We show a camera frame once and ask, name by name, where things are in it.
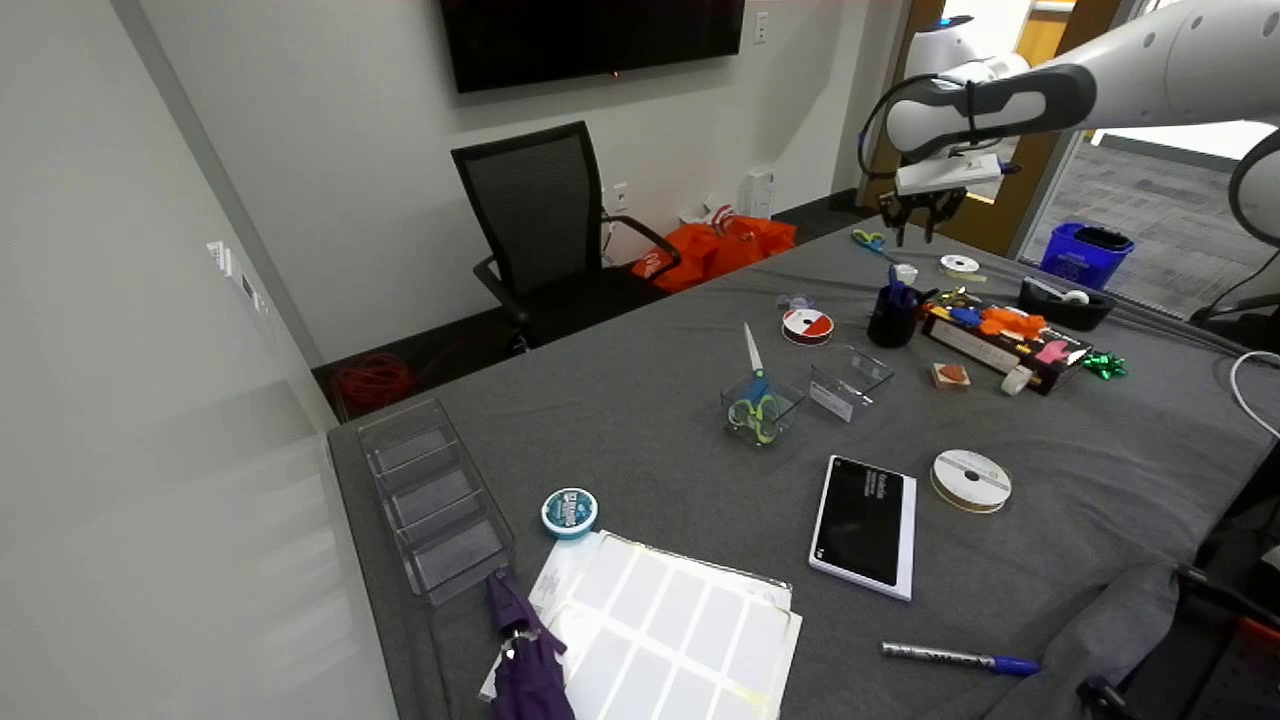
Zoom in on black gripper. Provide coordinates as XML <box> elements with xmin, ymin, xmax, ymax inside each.
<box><xmin>874</xmin><ymin>184</ymin><xmax>970</xmax><ymax>251</ymax></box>

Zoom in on black mug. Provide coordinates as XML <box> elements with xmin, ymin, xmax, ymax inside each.
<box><xmin>863</xmin><ymin>280</ymin><xmax>932</xmax><ymax>352</ymax></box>

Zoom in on red floor object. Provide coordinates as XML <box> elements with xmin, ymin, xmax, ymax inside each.
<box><xmin>327</xmin><ymin>347</ymin><xmax>421</xmax><ymax>418</ymax></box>

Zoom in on green blue pen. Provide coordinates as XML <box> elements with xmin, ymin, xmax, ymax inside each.
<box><xmin>848</xmin><ymin>225</ymin><xmax>902</xmax><ymax>265</ymax></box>

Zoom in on purple marker white end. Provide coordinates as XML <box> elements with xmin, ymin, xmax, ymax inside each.
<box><xmin>889</xmin><ymin>259</ymin><xmax>929</xmax><ymax>313</ymax></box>

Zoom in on orange toy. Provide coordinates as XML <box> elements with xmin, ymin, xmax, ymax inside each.
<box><xmin>977</xmin><ymin>305</ymin><xmax>1051</xmax><ymax>344</ymax></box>

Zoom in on orange white ribbon roll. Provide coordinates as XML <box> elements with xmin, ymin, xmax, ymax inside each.
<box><xmin>779</xmin><ymin>300</ymin><xmax>838</xmax><ymax>347</ymax></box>

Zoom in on black tape dispenser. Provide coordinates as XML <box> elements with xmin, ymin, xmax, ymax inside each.
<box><xmin>1011</xmin><ymin>269</ymin><xmax>1121</xmax><ymax>336</ymax></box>

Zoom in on blue bin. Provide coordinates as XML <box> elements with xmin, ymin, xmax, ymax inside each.
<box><xmin>1034</xmin><ymin>214</ymin><xmax>1139</xmax><ymax>292</ymax></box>

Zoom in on clear acrylic holder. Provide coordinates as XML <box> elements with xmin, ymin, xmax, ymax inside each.
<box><xmin>796</xmin><ymin>338</ymin><xmax>900</xmax><ymax>429</ymax></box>

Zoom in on orange bag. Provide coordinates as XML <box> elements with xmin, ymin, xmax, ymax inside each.
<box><xmin>629</xmin><ymin>209</ymin><xmax>805</xmax><ymax>300</ymax></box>

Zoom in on green gift bow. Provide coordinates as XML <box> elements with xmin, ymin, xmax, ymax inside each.
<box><xmin>1075</xmin><ymin>344</ymin><xmax>1132</xmax><ymax>387</ymax></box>

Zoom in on clear acrylic box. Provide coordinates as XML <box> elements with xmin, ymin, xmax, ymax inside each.
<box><xmin>718</xmin><ymin>373</ymin><xmax>805</xmax><ymax>451</ymax></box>

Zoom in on white ribbon spool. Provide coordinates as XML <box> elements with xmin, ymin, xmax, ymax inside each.
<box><xmin>929</xmin><ymin>445</ymin><xmax>1019</xmax><ymax>521</ymax></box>

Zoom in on black tablet device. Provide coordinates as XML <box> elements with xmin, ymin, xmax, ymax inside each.
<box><xmin>805</xmin><ymin>447</ymin><xmax>925</xmax><ymax>606</ymax></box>

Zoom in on gray tablecloth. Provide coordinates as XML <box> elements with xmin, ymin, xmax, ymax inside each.
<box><xmin>324</xmin><ymin>210</ymin><xmax>1280</xmax><ymax>720</ymax></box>

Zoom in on black mesh office chair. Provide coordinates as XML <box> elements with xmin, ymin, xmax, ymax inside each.
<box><xmin>446</xmin><ymin>116</ymin><xmax>684</xmax><ymax>356</ymax></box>

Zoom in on silver pen blue cap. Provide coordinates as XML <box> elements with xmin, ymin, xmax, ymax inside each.
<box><xmin>874</xmin><ymin>634</ymin><xmax>1047</xmax><ymax>678</ymax></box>

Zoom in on teal rimmed small dish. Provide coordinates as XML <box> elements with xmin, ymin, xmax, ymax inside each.
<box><xmin>537</xmin><ymin>484</ymin><xmax>604</xmax><ymax>544</ymax></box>

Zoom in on white label sheets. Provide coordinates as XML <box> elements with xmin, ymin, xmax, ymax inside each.
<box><xmin>522</xmin><ymin>528</ymin><xmax>807</xmax><ymax>720</ymax></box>

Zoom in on black stand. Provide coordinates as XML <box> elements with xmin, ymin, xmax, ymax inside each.
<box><xmin>1075</xmin><ymin>445</ymin><xmax>1280</xmax><ymax>720</ymax></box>

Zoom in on clear plastic tray organizer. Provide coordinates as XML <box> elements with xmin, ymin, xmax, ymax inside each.
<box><xmin>357</xmin><ymin>403</ymin><xmax>519</xmax><ymax>610</ymax></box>

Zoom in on purple cloth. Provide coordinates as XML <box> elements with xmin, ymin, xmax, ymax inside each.
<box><xmin>474</xmin><ymin>566</ymin><xmax>580</xmax><ymax>720</ymax></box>

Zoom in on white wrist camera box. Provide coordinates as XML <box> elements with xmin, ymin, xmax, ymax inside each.
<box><xmin>890</xmin><ymin>147</ymin><xmax>1006</xmax><ymax>204</ymax></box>

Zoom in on wooden door frame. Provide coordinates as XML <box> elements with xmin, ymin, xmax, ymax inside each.
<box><xmin>856</xmin><ymin>0</ymin><xmax>1128</xmax><ymax>259</ymax></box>

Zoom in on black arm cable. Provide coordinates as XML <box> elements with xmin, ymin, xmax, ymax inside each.
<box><xmin>852</xmin><ymin>66</ymin><xmax>939</xmax><ymax>204</ymax></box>

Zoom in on blue green handled scissors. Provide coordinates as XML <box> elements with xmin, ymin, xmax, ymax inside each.
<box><xmin>728</xmin><ymin>319</ymin><xmax>791</xmax><ymax>445</ymax></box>

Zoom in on white cable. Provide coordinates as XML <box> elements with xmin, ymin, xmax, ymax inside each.
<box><xmin>1222</xmin><ymin>344</ymin><xmax>1280</xmax><ymax>445</ymax></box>

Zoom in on black wall television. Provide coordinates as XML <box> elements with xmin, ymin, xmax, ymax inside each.
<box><xmin>436</xmin><ymin>0</ymin><xmax>751</xmax><ymax>96</ymax></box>

